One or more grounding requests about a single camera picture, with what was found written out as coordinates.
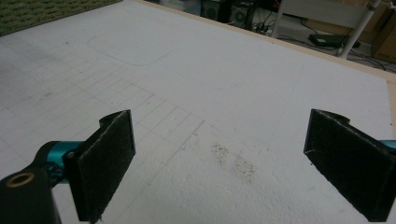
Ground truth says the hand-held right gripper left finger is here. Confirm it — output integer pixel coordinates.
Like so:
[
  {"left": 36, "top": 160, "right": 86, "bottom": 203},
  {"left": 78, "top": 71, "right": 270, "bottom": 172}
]
[{"left": 64, "top": 109, "right": 136, "bottom": 224}]

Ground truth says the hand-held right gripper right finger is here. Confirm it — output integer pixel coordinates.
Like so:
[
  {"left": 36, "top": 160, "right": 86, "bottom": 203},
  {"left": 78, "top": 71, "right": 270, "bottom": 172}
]
[{"left": 304, "top": 108, "right": 396, "bottom": 223}]

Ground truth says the light wooden table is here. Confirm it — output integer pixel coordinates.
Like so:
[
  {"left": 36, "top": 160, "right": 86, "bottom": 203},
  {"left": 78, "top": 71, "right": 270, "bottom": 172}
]
[{"left": 134, "top": 0, "right": 396, "bottom": 138}]

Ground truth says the black flat box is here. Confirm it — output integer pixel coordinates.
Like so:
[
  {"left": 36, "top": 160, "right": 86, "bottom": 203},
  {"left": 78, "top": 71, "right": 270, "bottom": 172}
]
[{"left": 308, "top": 33, "right": 347, "bottom": 49}]

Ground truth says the cardboard box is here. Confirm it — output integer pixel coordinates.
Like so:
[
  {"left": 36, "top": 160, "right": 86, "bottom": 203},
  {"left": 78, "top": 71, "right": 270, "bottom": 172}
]
[{"left": 372, "top": 12, "right": 396, "bottom": 63}]

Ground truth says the white foam mat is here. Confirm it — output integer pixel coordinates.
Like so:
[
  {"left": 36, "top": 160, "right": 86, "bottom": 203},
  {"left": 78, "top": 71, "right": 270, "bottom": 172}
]
[{"left": 0, "top": 0, "right": 394, "bottom": 224}]

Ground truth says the green woven basket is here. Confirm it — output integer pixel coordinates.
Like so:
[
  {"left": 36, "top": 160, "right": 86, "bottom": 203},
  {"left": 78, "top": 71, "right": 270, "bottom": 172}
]
[{"left": 0, "top": 0, "right": 122, "bottom": 37}]

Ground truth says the black computer tower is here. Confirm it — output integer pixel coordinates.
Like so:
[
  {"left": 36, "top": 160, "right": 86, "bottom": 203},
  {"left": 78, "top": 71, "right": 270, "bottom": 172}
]
[
  {"left": 232, "top": 2, "right": 260, "bottom": 31},
  {"left": 200, "top": 0, "right": 233, "bottom": 23}
]

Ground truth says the white desk frame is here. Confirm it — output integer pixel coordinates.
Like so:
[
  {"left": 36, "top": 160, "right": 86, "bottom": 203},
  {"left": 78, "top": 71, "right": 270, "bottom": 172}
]
[{"left": 270, "top": 0, "right": 383, "bottom": 60}]

